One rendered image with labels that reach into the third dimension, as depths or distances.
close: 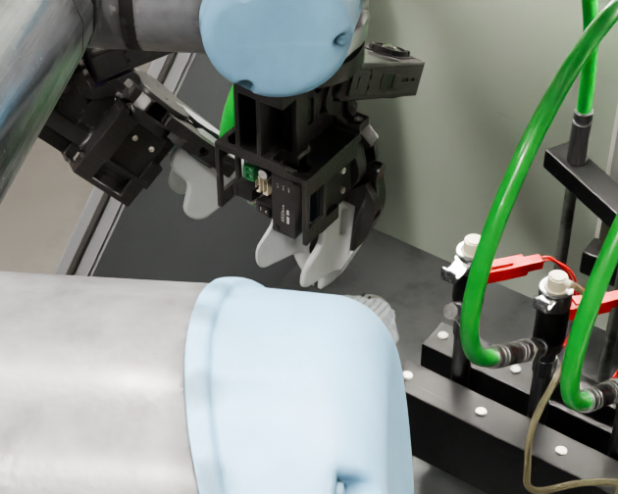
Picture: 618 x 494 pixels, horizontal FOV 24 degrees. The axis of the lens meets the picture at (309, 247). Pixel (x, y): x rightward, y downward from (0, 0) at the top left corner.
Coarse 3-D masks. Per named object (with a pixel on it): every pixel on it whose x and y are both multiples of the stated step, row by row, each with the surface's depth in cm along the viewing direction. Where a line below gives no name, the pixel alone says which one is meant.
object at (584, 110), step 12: (588, 0) 123; (588, 12) 124; (588, 24) 125; (588, 60) 128; (588, 72) 128; (588, 84) 129; (228, 96) 107; (588, 96) 130; (228, 108) 107; (576, 108) 132; (588, 108) 131; (228, 120) 108; (576, 120) 132; (588, 120) 132
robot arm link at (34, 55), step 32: (0, 0) 61; (32, 0) 63; (64, 0) 65; (96, 0) 69; (128, 0) 70; (0, 32) 59; (32, 32) 61; (64, 32) 64; (96, 32) 71; (128, 32) 71; (0, 64) 57; (32, 64) 60; (64, 64) 64; (0, 96) 56; (32, 96) 59; (0, 128) 55; (32, 128) 59; (0, 160) 55; (0, 192) 55
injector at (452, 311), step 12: (456, 252) 122; (456, 288) 124; (456, 300) 124; (444, 312) 123; (456, 312) 123; (456, 324) 127; (456, 336) 128; (456, 348) 129; (456, 360) 129; (468, 360) 129; (456, 372) 130; (468, 372) 131; (468, 384) 132
